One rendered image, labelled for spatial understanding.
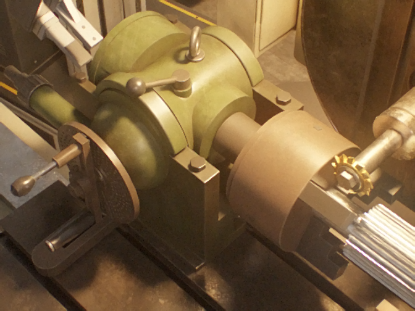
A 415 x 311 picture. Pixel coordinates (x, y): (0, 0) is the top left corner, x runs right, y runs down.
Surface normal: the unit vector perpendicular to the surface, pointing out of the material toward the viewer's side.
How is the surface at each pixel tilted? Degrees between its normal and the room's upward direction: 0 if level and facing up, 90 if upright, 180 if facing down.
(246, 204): 80
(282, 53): 0
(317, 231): 65
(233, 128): 19
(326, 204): 35
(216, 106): 14
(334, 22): 90
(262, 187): 54
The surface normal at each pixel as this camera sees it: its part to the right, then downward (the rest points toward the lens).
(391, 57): -0.71, 0.54
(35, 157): 0.00, -0.65
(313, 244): -0.64, 0.22
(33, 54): 0.81, 0.44
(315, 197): -0.40, -0.22
